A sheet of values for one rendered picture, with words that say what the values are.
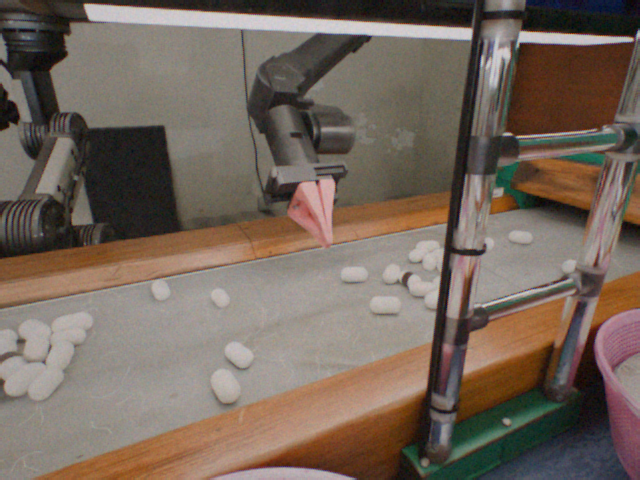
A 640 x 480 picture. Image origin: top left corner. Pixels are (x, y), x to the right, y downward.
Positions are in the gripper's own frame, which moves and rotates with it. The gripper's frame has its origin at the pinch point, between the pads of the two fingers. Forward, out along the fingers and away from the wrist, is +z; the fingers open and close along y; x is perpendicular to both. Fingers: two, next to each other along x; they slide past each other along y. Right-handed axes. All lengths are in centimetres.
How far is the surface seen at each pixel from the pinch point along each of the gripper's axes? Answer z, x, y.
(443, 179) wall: -91, 133, 162
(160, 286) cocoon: -2.2, 9.9, -19.0
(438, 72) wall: -146, 96, 163
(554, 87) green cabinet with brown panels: -22, -4, 55
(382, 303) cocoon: 9.3, 0.0, 3.9
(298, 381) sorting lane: 15.0, -2.4, -9.2
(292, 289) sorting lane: 2.5, 8.2, -3.2
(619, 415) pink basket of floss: 26.7, -12.1, 14.1
